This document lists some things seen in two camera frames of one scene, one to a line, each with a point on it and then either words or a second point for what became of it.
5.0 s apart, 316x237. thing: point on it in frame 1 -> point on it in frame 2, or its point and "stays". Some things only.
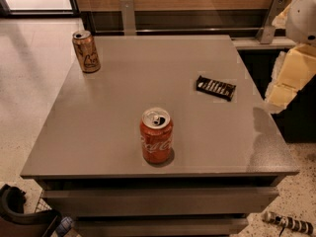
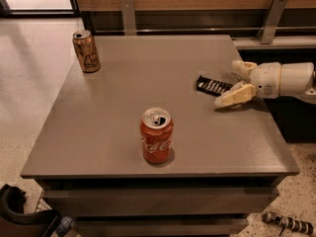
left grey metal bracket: x=128 y=16 stays
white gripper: x=302 y=22 -> x=266 y=79
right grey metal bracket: x=267 y=32 stays
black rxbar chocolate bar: x=217 y=88 stays
